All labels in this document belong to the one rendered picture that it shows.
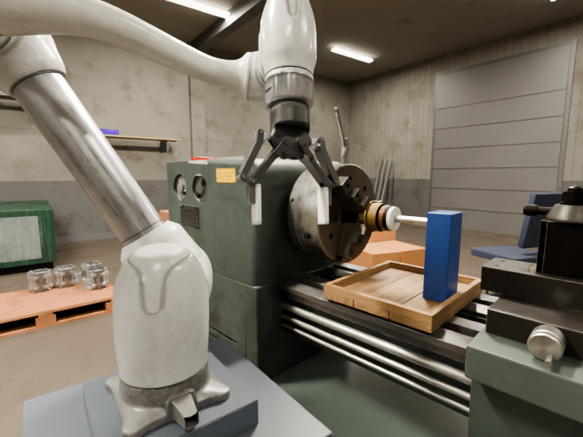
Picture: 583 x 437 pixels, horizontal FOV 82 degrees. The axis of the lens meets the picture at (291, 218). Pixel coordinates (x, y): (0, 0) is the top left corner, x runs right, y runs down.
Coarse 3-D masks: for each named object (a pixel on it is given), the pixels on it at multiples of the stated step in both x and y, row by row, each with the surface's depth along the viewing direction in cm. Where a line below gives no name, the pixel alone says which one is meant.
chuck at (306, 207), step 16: (352, 176) 105; (304, 192) 100; (368, 192) 112; (304, 208) 98; (336, 208) 100; (304, 224) 99; (336, 224) 101; (304, 240) 102; (320, 240) 97; (336, 240) 102; (368, 240) 115; (320, 256) 104
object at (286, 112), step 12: (276, 108) 59; (288, 108) 58; (300, 108) 58; (276, 120) 59; (288, 120) 58; (300, 120) 58; (276, 132) 59; (288, 132) 60; (300, 132) 61; (276, 144) 59; (288, 156) 60; (300, 156) 61
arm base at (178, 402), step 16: (208, 368) 63; (112, 384) 62; (176, 384) 56; (192, 384) 58; (208, 384) 61; (224, 384) 62; (128, 400) 55; (144, 400) 55; (160, 400) 55; (176, 400) 55; (192, 400) 55; (208, 400) 59; (224, 400) 60; (128, 416) 53; (144, 416) 53; (160, 416) 54; (176, 416) 54; (192, 416) 55; (128, 432) 51; (144, 432) 52
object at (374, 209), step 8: (368, 208) 97; (376, 208) 95; (384, 208) 94; (360, 216) 99; (368, 216) 96; (376, 216) 95; (384, 216) 93; (368, 224) 97; (376, 224) 95; (384, 224) 93
